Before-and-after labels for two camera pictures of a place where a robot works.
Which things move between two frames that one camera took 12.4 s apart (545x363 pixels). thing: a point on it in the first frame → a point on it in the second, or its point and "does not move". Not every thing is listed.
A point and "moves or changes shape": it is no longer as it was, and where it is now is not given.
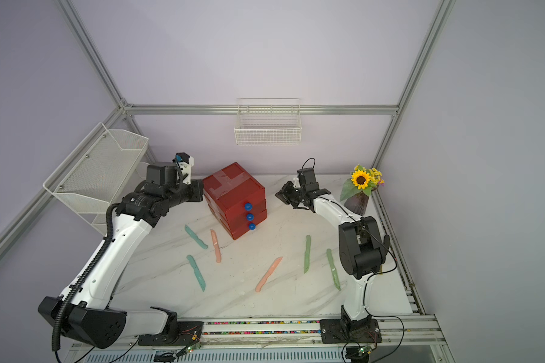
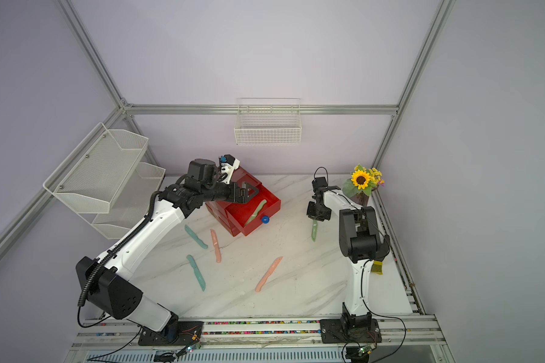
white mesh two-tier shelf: (96, 175) does not move
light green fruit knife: (330, 257) → (314, 230)
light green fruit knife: (307, 252) → (256, 212)
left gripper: (197, 187) → (243, 198)
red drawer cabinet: (236, 199) moves or changes shape
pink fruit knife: (272, 269) does not move
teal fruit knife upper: (194, 237) does not move
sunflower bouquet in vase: (356, 191) does not move
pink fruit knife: (216, 246) does not move
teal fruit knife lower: (196, 271) does not move
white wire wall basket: (268, 121) does not move
